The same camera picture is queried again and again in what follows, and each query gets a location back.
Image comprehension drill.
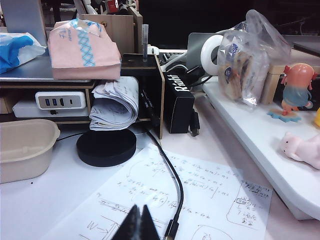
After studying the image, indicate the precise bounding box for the white tape roll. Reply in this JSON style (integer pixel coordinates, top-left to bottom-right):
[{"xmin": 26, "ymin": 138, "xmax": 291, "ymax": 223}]
[{"xmin": 200, "ymin": 34, "xmax": 226, "ymax": 76}]

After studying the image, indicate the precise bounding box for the blue wet wipes pack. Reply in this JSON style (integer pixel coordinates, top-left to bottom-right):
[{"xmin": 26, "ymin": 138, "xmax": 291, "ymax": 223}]
[{"xmin": 0, "ymin": 32, "xmax": 48, "ymax": 75}]

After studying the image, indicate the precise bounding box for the light wooden block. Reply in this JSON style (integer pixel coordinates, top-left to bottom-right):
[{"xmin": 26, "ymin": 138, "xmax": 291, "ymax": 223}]
[{"xmin": 259, "ymin": 63, "xmax": 288, "ymax": 105}]

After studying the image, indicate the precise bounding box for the black plug adapter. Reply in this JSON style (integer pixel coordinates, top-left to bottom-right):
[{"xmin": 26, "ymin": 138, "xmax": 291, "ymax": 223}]
[{"xmin": 188, "ymin": 106, "xmax": 201, "ymax": 137}]

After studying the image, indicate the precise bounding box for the small yellow toy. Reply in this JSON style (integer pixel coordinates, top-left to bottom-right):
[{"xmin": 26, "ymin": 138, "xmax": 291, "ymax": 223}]
[{"xmin": 313, "ymin": 106, "xmax": 320, "ymax": 129}]

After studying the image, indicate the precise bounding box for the black box white lettering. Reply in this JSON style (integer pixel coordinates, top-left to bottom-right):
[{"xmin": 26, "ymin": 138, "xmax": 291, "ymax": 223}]
[{"xmin": 162, "ymin": 71, "xmax": 196, "ymax": 135}]

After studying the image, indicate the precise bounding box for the wooden desk shelf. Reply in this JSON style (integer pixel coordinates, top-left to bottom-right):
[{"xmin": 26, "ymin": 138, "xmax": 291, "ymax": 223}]
[{"xmin": 0, "ymin": 53, "xmax": 166, "ymax": 140}]

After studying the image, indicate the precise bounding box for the clear plastic bag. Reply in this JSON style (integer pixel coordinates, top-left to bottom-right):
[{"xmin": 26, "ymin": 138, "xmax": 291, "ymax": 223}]
[{"xmin": 216, "ymin": 9, "xmax": 293, "ymax": 112}]

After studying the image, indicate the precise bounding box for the pink tissue pack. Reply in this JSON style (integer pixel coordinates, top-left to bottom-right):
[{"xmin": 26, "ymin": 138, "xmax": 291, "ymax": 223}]
[{"xmin": 47, "ymin": 18, "xmax": 123, "ymax": 81}]

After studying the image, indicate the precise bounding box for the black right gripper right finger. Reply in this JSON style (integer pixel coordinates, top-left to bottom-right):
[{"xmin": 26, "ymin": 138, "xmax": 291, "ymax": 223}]
[{"xmin": 141, "ymin": 204, "xmax": 161, "ymax": 240}]

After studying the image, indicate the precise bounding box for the flat white box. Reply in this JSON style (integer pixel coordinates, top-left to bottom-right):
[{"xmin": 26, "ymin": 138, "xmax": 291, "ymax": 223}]
[{"xmin": 12, "ymin": 99, "xmax": 91, "ymax": 118}]

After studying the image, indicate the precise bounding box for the clear acrylic post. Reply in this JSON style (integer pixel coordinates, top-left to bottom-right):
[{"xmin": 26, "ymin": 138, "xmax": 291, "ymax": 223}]
[{"xmin": 141, "ymin": 23, "xmax": 150, "ymax": 62}]

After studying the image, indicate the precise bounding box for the white power strip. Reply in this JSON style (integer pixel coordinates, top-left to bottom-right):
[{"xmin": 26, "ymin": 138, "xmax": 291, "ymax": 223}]
[{"xmin": 146, "ymin": 43, "xmax": 190, "ymax": 55}]

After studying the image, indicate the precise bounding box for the white shelf board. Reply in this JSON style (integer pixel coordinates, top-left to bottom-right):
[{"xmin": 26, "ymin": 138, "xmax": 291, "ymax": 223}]
[{"xmin": 201, "ymin": 74, "xmax": 320, "ymax": 221}]

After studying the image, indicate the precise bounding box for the white USB hub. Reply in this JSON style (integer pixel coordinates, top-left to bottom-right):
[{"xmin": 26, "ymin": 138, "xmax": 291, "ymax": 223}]
[{"xmin": 34, "ymin": 91, "xmax": 87, "ymax": 111}]

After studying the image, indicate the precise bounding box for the orange-haired girl figurine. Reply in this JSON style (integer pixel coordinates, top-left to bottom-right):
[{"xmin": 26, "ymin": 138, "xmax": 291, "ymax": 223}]
[{"xmin": 266, "ymin": 63, "xmax": 320, "ymax": 123}]

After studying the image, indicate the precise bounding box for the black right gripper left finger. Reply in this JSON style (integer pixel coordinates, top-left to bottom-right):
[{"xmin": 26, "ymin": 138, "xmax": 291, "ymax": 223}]
[{"xmin": 111, "ymin": 204, "xmax": 143, "ymax": 240}]

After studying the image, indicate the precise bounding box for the black round disc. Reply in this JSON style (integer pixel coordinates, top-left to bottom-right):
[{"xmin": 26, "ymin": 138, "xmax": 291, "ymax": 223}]
[{"xmin": 76, "ymin": 128, "xmax": 138, "ymax": 168}]

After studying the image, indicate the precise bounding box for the pink pig doll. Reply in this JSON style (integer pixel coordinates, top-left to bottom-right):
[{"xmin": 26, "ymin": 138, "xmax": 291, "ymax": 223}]
[{"xmin": 278, "ymin": 131, "xmax": 320, "ymax": 171}]

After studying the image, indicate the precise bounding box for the black USB cable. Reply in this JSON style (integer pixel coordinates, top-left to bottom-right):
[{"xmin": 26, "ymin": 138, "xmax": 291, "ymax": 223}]
[{"xmin": 144, "ymin": 129, "xmax": 185, "ymax": 240}]

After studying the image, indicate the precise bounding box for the beige paper box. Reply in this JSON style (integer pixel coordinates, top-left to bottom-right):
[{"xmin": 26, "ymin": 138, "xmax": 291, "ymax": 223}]
[{"xmin": 0, "ymin": 119, "xmax": 61, "ymax": 185}]

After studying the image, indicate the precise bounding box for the black marker pen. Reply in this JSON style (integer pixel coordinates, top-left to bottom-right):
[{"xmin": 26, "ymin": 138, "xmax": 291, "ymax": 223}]
[{"xmin": 139, "ymin": 89, "xmax": 161, "ymax": 127}]

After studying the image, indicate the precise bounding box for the wooden storage box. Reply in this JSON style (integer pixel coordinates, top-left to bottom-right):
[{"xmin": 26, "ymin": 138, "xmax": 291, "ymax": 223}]
[{"xmin": 79, "ymin": 6, "xmax": 144, "ymax": 54}]

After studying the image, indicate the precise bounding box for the rolled paper bundle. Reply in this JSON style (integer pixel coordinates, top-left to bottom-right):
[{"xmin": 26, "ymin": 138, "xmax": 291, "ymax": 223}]
[{"xmin": 89, "ymin": 76, "xmax": 140, "ymax": 132}]

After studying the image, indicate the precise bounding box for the handwritten paper sheet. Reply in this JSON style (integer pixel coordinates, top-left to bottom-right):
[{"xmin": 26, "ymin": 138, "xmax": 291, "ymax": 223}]
[{"xmin": 41, "ymin": 143, "xmax": 274, "ymax": 240}]

